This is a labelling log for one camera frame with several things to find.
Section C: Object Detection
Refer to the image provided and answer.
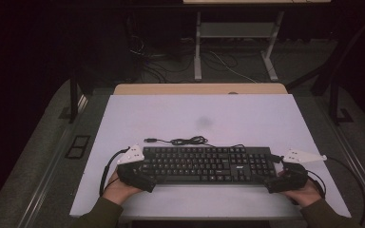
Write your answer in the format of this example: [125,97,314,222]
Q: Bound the white metal desk frame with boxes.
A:
[182,0,332,83]

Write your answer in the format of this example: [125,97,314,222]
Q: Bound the metal floor rail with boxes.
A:
[313,98,365,210]
[17,94,89,228]

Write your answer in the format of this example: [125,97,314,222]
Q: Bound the person's right hand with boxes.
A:
[279,180,322,208]

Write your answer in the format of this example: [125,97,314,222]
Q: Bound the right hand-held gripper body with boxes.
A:
[270,148,328,193]

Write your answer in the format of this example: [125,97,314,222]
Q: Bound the white floor cable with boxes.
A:
[208,50,258,84]

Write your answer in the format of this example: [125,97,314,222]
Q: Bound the white board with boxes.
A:
[69,93,352,219]

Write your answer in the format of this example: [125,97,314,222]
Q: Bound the black metal stand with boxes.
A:
[58,74,88,124]
[286,12,365,126]

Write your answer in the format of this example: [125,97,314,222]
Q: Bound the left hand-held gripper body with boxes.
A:
[117,143,150,191]

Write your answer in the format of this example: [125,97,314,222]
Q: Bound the black keyboard cable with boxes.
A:
[144,136,246,150]

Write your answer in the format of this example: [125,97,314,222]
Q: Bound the wooden table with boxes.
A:
[113,83,289,96]

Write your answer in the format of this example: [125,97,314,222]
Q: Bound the black floor cables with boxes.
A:
[127,15,194,84]

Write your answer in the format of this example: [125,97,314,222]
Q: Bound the black keyboard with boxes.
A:
[138,145,279,186]

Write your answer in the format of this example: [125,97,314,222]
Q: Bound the person's left hand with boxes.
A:
[103,169,144,206]

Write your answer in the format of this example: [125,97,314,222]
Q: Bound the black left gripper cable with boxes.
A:
[99,146,131,198]

